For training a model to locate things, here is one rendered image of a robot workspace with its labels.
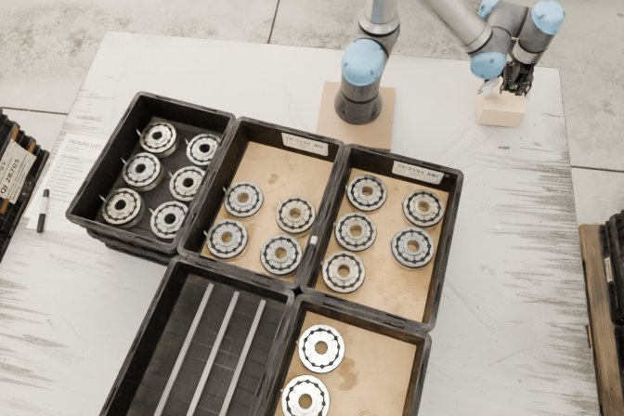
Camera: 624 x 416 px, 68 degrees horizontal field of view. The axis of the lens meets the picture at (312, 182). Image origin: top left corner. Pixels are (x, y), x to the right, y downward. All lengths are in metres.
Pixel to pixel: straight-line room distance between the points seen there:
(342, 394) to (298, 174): 0.55
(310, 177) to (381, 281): 0.33
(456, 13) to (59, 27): 2.49
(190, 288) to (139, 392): 0.25
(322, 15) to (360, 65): 1.53
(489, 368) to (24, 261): 1.28
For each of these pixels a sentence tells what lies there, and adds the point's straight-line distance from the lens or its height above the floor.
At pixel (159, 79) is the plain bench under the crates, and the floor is 0.70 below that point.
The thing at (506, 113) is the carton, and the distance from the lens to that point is 1.51.
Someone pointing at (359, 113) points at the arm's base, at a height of 0.78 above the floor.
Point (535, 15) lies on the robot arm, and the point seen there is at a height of 1.12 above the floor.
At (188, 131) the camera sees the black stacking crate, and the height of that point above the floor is 0.83.
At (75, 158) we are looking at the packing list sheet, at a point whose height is 0.70.
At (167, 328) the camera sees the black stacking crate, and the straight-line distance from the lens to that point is 1.19.
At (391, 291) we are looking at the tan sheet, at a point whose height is 0.83.
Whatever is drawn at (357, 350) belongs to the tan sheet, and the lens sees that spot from 1.12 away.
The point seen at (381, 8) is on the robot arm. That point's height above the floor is 1.04.
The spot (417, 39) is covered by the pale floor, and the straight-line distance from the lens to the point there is 2.72.
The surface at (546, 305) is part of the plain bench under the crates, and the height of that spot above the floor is 0.70.
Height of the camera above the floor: 1.94
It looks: 63 degrees down
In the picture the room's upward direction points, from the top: 5 degrees counter-clockwise
